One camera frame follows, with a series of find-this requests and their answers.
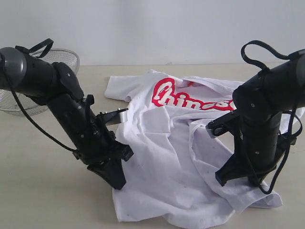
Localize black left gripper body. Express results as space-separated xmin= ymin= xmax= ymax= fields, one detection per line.
xmin=73 ymin=116 xmax=133 ymax=165

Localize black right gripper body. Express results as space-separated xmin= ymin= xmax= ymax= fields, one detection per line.
xmin=215 ymin=152 xmax=281 ymax=187

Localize white t-shirt red lettering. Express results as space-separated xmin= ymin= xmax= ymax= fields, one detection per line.
xmin=105 ymin=70 xmax=283 ymax=229

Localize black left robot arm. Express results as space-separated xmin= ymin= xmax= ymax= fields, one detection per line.
xmin=0 ymin=47 xmax=133 ymax=190

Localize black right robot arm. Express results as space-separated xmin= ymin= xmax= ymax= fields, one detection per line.
xmin=206 ymin=50 xmax=305 ymax=187

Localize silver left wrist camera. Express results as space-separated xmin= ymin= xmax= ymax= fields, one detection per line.
xmin=97 ymin=108 xmax=128 ymax=126

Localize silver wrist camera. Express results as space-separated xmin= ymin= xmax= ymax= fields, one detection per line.
xmin=205 ymin=111 xmax=240 ymax=138
xmin=97 ymin=108 xmax=128 ymax=126

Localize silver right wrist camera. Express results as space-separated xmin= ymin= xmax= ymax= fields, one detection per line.
xmin=205 ymin=111 xmax=240 ymax=138

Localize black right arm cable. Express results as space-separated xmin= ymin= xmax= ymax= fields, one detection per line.
xmin=240 ymin=40 xmax=303 ymax=194

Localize metal wire mesh basket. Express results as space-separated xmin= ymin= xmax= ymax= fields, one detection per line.
xmin=0 ymin=48 xmax=81 ymax=117

